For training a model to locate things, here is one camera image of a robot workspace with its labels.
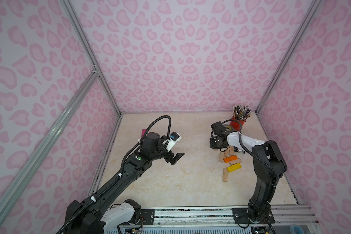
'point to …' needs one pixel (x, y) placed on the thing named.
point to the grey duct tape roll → (228, 127)
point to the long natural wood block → (224, 175)
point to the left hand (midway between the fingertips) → (181, 147)
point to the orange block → (228, 159)
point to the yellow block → (234, 167)
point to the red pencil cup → (235, 124)
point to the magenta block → (143, 132)
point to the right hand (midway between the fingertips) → (213, 144)
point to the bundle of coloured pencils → (242, 112)
